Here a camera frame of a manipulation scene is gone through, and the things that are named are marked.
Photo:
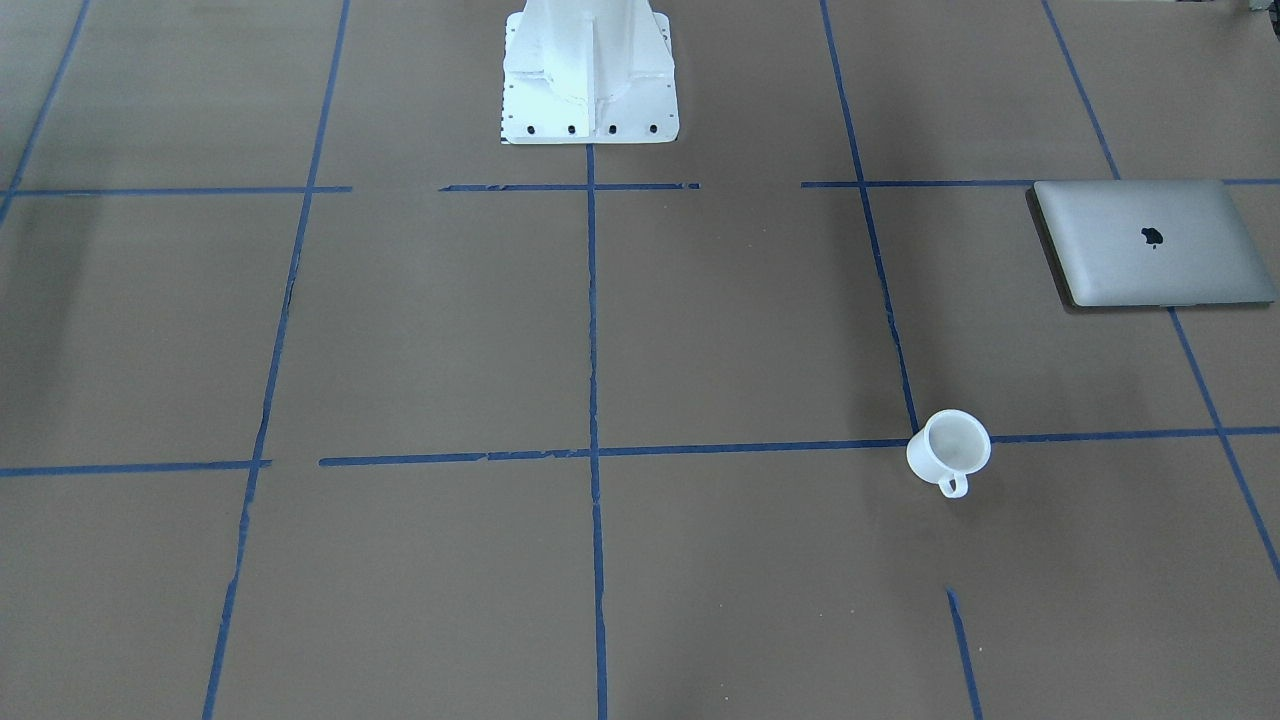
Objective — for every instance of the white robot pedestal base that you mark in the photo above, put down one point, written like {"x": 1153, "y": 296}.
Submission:
{"x": 588, "y": 72}

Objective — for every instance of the white ceramic cup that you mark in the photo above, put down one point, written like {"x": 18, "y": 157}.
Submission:
{"x": 950, "y": 447}

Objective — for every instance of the silver closed laptop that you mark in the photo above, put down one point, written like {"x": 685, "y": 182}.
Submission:
{"x": 1151, "y": 243}

